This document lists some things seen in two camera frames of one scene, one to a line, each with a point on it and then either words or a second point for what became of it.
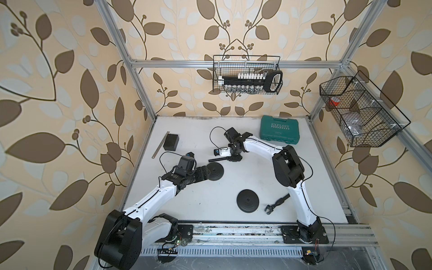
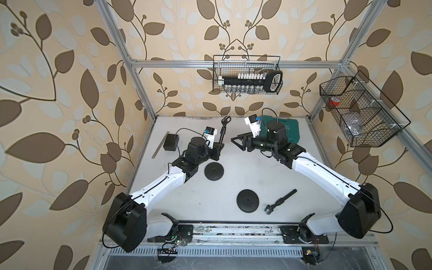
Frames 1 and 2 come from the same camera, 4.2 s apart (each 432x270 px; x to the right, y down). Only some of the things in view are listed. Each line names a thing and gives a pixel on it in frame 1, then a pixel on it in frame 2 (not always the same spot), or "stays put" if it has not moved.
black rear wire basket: [243, 74] stays put
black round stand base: [216, 171] stays put
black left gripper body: [196, 175] → [212, 153]
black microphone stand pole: [217, 159] → [223, 130]
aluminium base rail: [256, 240] stays put
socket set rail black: [252, 82] stays put
